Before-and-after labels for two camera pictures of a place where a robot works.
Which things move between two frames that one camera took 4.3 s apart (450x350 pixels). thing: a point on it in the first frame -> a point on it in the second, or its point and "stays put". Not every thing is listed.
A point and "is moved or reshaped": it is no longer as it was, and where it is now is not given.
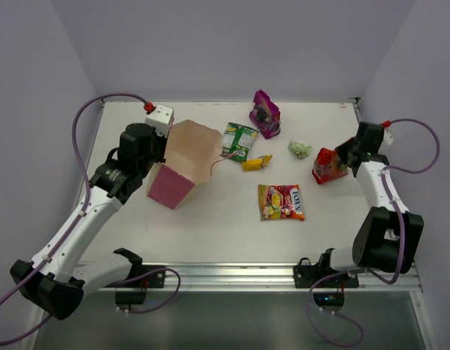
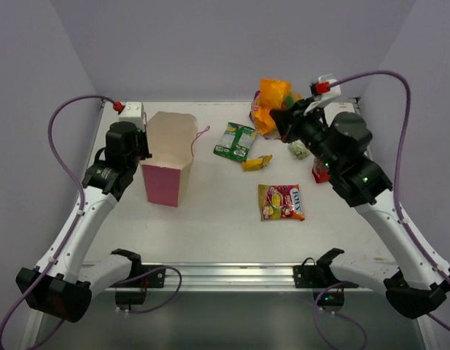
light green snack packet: (300, 149) stays put
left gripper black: (160, 146) -> (143, 144)
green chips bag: (237, 141) stays put
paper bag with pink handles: (192, 152) is moved or reshaped
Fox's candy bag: (280, 202) stays put
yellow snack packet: (256, 164) stays put
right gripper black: (340, 149) -> (288, 123)
